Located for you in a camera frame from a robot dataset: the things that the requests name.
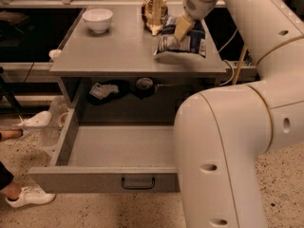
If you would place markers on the white sneaker lower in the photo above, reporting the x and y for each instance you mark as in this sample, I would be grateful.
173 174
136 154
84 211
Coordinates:
31 195

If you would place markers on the person leg upper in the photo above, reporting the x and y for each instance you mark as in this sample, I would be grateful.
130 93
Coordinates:
14 134

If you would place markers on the grey open top drawer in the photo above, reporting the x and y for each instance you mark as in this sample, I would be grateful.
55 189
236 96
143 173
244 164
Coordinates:
95 158

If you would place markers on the brown snack bag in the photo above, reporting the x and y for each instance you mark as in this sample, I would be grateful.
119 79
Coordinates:
153 13

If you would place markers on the person leg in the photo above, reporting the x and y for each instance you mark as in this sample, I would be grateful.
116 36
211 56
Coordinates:
14 134
8 186

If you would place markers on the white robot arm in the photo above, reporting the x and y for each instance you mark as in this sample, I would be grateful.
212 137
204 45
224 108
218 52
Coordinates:
219 132

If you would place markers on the black round tape roll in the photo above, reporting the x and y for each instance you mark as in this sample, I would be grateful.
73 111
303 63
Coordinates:
144 87

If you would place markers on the white sneaker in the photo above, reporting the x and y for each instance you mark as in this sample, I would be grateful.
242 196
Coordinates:
31 195
38 121

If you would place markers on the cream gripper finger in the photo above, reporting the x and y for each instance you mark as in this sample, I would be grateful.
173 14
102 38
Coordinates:
183 25

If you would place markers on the clear plastic bag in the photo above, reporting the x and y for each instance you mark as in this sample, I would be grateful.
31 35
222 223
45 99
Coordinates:
50 135

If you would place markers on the small white cup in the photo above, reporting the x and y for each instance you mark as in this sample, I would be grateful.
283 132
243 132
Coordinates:
54 54

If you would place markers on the white sneaker upper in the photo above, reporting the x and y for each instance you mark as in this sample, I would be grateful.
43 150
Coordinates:
38 121

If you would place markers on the blue chip bag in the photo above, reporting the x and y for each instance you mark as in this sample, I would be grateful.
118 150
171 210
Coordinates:
192 42

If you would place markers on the black pouch with label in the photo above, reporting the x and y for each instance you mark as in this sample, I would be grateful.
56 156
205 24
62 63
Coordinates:
103 93

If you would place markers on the white ceramic bowl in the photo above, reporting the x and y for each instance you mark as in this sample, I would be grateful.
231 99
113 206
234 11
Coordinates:
98 20

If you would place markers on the person leg lower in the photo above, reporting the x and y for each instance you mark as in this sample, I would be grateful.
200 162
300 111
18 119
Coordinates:
8 186

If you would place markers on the black drawer handle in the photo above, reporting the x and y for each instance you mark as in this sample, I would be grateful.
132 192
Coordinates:
137 184

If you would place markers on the wooden ladder frame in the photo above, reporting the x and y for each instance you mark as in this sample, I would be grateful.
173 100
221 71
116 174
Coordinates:
239 64

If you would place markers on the grey cabinet counter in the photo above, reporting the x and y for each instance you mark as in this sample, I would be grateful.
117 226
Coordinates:
127 52

